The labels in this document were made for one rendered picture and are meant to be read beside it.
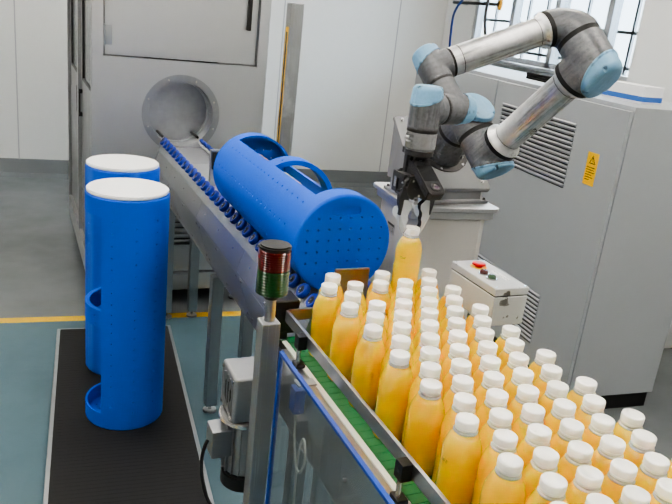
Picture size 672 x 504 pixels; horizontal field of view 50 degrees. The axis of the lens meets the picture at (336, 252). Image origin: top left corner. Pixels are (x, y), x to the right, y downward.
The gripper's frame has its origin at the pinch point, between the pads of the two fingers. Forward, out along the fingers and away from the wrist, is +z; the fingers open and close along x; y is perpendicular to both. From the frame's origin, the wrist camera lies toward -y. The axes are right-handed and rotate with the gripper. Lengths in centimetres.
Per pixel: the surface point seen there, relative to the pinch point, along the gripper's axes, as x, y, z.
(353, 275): 9.3, 10.6, 15.9
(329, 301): 24.4, -8.4, 14.2
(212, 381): 17, 114, 104
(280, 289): 45, -30, 1
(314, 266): 17.6, 18.1, 15.8
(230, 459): 44, -4, 57
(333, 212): 13.5, 18.5, 0.9
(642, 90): -161, 92, -30
